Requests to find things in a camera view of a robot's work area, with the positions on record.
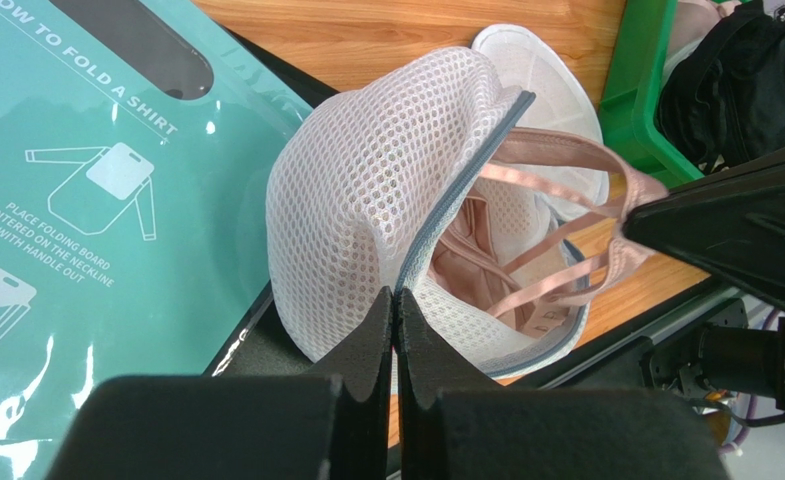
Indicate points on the pink bra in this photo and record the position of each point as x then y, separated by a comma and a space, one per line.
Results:
540, 232

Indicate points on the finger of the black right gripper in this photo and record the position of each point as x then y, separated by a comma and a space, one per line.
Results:
729, 224

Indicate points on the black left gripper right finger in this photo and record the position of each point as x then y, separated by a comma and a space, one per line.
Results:
457, 423

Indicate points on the black bra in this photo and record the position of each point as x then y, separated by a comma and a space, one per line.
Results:
724, 105

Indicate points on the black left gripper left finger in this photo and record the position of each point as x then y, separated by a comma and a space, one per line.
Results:
329, 422

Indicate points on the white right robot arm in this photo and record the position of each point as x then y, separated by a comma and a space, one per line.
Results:
745, 361

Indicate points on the green plastic tray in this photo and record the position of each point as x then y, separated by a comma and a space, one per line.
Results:
637, 75

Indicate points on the teal shirt folding board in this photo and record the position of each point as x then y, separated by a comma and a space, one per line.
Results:
136, 142

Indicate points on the white mesh laundry bag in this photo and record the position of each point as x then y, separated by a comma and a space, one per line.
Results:
361, 195

